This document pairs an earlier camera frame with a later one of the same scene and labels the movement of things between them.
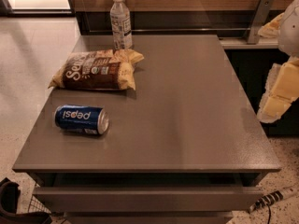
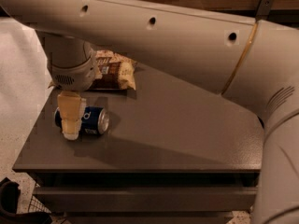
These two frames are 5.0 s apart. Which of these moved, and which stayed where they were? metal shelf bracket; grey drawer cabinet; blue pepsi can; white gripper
Moved: white gripper
Stayed: blue pepsi can; metal shelf bracket; grey drawer cabinet
